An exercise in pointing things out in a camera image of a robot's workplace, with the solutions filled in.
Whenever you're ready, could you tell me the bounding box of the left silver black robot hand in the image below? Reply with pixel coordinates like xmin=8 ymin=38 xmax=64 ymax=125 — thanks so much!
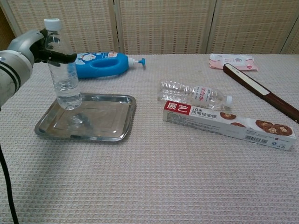
xmin=7 ymin=28 xmax=78 ymax=68

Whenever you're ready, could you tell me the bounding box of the small transparent white-capped bottle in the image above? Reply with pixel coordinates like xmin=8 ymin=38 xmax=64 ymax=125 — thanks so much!
xmin=43 ymin=18 xmax=83 ymax=111

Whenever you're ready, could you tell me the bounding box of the blue pump detergent bottle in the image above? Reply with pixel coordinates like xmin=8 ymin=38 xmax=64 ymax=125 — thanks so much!
xmin=74 ymin=51 xmax=147 ymax=79

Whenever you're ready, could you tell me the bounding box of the rectangular stainless steel tray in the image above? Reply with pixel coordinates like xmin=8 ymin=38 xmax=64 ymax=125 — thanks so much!
xmin=34 ymin=92 xmax=137 ymax=142

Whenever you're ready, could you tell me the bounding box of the clear red-labelled water bottle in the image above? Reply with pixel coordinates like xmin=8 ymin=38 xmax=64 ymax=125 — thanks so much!
xmin=157 ymin=80 xmax=234 ymax=112

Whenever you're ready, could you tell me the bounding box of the bamboo folding screen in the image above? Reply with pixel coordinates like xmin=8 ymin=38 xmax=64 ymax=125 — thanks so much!
xmin=0 ymin=0 xmax=299 ymax=56

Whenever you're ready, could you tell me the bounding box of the beige woven tablecloth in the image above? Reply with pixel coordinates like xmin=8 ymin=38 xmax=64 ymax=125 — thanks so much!
xmin=0 ymin=54 xmax=299 ymax=224

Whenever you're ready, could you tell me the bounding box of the white baking paper box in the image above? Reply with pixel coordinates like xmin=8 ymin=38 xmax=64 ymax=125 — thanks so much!
xmin=163 ymin=100 xmax=297 ymax=151

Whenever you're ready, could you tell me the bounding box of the pink wet wipes pack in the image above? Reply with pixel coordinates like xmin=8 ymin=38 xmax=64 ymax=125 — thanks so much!
xmin=209 ymin=53 xmax=259 ymax=71

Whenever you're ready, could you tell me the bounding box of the dark wooden folding fan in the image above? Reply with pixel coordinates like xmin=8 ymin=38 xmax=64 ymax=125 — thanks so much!
xmin=223 ymin=63 xmax=299 ymax=124

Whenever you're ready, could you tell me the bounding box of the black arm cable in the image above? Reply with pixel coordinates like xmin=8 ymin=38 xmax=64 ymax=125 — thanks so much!
xmin=0 ymin=142 xmax=20 ymax=224

